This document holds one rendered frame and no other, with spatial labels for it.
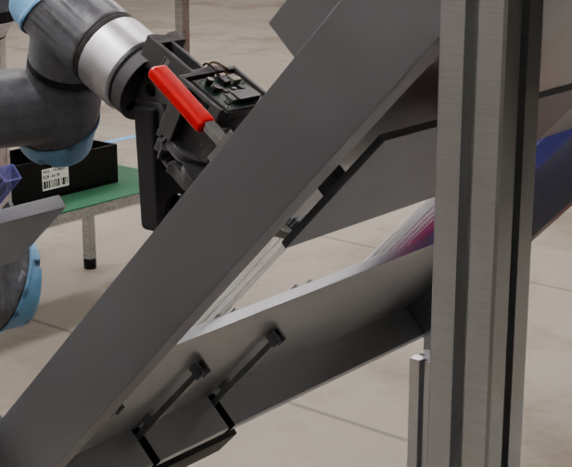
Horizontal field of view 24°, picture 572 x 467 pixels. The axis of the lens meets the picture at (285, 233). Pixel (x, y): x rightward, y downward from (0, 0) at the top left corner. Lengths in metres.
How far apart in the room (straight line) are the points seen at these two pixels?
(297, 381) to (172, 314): 0.56
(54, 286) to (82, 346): 3.12
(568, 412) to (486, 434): 2.49
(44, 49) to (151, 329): 0.38
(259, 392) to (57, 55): 0.43
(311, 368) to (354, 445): 1.51
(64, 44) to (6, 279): 0.56
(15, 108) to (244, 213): 0.45
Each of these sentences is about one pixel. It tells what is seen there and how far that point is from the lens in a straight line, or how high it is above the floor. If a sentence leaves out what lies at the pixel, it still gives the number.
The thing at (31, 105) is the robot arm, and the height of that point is 1.03.
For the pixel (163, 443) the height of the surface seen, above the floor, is 0.70.
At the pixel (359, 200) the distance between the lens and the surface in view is 0.95.
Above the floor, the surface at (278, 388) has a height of 0.70.
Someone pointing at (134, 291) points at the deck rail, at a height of 0.95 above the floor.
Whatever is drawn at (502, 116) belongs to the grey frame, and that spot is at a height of 1.12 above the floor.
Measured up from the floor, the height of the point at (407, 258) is 0.84.
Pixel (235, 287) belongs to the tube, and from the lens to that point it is 1.18.
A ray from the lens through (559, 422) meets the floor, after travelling 3.19.
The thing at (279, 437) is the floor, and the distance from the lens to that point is 3.05.
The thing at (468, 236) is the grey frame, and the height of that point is 1.05.
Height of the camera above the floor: 1.25
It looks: 16 degrees down
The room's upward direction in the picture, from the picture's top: straight up
